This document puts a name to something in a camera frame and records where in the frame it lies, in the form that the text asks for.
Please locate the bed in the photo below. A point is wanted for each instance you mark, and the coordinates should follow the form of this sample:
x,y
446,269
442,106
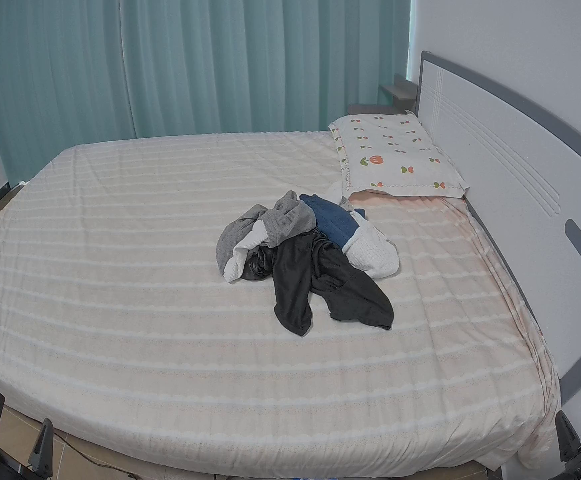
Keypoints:
x,y
145,268

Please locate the white printed pillow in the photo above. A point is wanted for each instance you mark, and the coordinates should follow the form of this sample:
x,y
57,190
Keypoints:
x,y
395,153

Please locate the blue-green curtain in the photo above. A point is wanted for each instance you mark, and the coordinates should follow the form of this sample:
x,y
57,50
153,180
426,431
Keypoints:
x,y
270,43
55,68

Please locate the black T-shirt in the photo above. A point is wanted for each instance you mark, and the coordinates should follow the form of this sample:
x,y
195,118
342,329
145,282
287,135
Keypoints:
x,y
295,288

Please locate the grey bedside table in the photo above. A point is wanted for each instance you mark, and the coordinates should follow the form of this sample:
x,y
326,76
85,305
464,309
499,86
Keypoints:
x,y
395,95

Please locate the pile of clothes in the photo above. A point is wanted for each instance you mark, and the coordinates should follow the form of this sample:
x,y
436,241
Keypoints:
x,y
290,218

